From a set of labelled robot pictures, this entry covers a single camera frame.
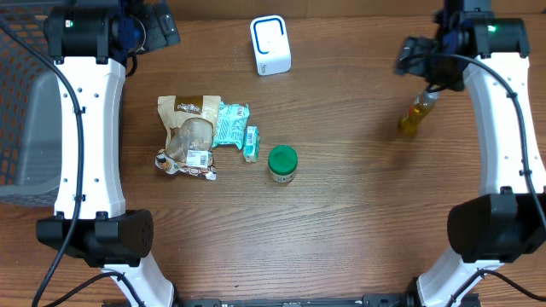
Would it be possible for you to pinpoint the yellow oil bottle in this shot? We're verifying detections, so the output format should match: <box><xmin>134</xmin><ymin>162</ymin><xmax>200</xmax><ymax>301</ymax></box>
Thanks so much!
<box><xmin>398</xmin><ymin>90</ymin><xmax>439</xmax><ymax>136</ymax></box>

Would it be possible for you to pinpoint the brown snack bag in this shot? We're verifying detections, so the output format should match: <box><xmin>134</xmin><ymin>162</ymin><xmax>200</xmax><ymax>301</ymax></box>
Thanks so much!
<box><xmin>155</xmin><ymin>96</ymin><xmax>221</xmax><ymax>181</ymax></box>

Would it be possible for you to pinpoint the teal snack packet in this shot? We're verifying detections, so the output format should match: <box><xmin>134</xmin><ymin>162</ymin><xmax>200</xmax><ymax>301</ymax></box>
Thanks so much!
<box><xmin>212</xmin><ymin>101</ymin><xmax>250</xmax><ymax>150</ymax></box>

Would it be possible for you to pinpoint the teal tissue pack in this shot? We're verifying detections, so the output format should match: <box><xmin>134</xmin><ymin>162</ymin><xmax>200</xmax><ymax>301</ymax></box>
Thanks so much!
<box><xmin>243</xmin><ymin>126</ymin><xmax>260</xmax><ymax>163</ymax></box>

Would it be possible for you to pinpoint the green lid jar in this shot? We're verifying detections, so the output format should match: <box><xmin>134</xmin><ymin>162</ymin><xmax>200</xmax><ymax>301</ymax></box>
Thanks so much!
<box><xmin>268</xmin><ymin>145</ymin><xmax>298</xmax><ymax>183</ymax></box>

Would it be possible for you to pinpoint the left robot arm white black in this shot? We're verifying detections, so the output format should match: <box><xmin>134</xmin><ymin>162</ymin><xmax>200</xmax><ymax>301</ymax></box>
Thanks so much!
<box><xmin>36</xmin><ymin>1</ymin><xmax>181</xmax><ymax>306</ymax></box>

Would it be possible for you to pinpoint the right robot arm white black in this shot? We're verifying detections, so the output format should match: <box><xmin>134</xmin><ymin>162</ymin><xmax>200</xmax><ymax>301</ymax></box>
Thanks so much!
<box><xmin>363</xmin><ymin>0</ymin><xmax>545</xmax><ymax>306</ymax></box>

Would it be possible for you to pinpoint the white barcode scanner stand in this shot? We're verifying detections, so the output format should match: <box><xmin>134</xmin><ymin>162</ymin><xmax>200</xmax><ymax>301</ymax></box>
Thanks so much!
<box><xmin>249</xmin><ymin>14</ymin><xmax>292</xmax><ymax>76</ymax></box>

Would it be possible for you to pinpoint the dark grey plastic basket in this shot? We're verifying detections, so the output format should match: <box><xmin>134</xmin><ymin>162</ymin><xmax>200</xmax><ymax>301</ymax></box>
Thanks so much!
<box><xmin>0</xmin><ymin>3</ymin><xmax>65</xmax><ymax>208</ymax></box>

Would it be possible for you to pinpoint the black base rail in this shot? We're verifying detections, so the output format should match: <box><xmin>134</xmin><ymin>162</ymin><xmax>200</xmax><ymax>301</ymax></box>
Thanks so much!
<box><xmin>175</xmin><ymin>293</ymin><xmax>416</xmax><ymax>307</ymax></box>

